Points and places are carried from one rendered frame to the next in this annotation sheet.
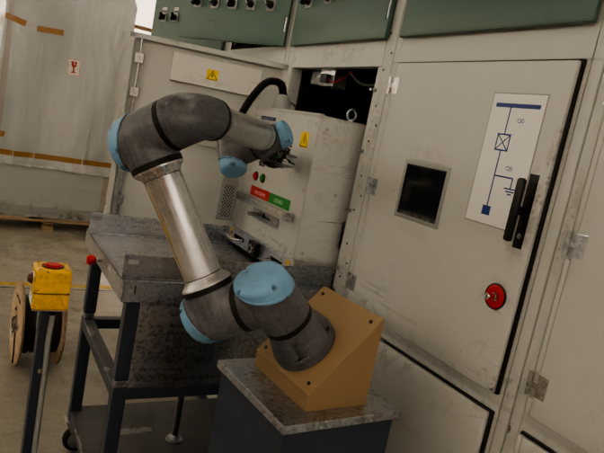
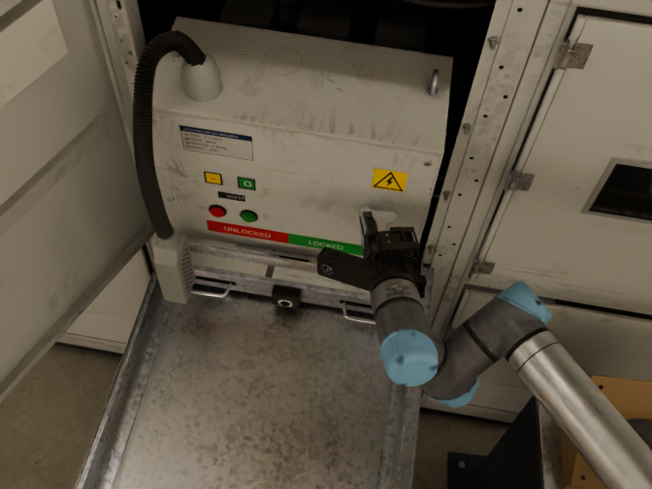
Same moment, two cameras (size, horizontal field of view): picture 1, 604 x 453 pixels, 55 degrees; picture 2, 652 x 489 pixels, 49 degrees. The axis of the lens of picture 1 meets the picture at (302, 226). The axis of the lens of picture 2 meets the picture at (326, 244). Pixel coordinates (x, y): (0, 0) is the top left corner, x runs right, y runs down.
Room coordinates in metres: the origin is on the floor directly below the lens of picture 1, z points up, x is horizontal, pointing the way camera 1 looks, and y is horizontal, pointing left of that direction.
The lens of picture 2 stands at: (1.53, 0.71, 2.22)
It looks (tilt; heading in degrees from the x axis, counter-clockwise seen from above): 56 degrees down; 307
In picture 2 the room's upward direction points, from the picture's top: 4 degrees clockwise
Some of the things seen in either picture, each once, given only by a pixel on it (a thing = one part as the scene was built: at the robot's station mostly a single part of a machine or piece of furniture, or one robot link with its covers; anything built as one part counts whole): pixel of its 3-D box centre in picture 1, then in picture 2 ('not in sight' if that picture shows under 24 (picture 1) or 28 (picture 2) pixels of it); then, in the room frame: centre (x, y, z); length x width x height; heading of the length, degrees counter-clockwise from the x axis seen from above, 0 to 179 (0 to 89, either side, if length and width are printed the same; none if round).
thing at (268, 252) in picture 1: (262, 249); (289, 282); (2.05, 0.12, 0.90); 0.54 x 0.05 x 0.06; 31
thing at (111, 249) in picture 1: (203, 266); (270, 386); (1.94, 0.30, 0.82); 0.68 x 0.62 x 0.06; 121
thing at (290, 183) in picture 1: (271, 179); (288, 220); (2.04, 0.14, 1.15); 0.48 x 0.01 x 0.48; 31
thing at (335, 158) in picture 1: (333, 187); (312, 118); (2.17, -0.09, 1.15); 0.51 x 0.50 x 0.48; 121
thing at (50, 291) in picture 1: (50, 286); not in sight; (1.35, 0.56, 0.85); 0.08 x 0.08 x 0.10; 31
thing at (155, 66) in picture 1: (197, 142); (6, 212); (2.38, 0.48, 1.21); 0.63 x 0.07 x 0.74; 100
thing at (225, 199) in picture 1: (226, 196); (175, 263); (2.19, 0.30, 1.04); 0.08 x 0.05 x 0.17; 121
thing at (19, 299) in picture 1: (37, 322); not in sight; (2.68, 1.16, 0.20); 0.40 x 0.22 x 0.40; 34
